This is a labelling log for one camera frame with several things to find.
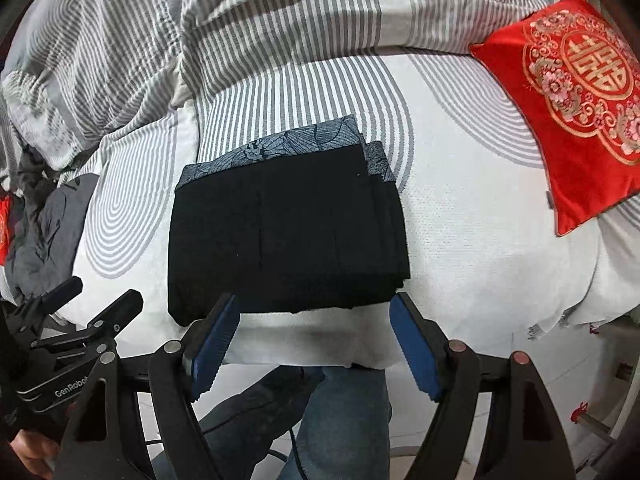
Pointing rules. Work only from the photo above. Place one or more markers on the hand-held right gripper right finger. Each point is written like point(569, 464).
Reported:
point(415, 345)

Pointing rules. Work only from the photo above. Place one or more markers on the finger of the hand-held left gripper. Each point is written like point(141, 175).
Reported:
point(120, 310)
point(65, 292)

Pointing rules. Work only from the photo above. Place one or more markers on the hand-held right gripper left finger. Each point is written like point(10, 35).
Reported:
point(216, 345)

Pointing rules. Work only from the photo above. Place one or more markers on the black pants patterned blue waistband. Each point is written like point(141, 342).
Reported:
point(285, 235)

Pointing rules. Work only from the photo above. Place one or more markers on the person's left hand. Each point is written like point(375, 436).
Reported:
point(32, 452)

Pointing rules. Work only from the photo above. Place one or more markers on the grey clothes pile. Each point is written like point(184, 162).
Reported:
point(50, 230)

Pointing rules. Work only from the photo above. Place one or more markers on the red embroidered pillow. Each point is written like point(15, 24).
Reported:
point(565, 160)
point(4, 230)

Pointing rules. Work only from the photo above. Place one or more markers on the white bed sheet grey arcs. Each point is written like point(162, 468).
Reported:
point(475, 260)

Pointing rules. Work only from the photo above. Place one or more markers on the person's legs in blue jeans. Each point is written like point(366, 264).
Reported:
point(340, 420)

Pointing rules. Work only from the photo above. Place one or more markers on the metal rod with red cap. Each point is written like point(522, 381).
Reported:
point(595, 422)

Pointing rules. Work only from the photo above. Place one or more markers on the grey striped quilt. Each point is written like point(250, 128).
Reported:
point(275, 35)

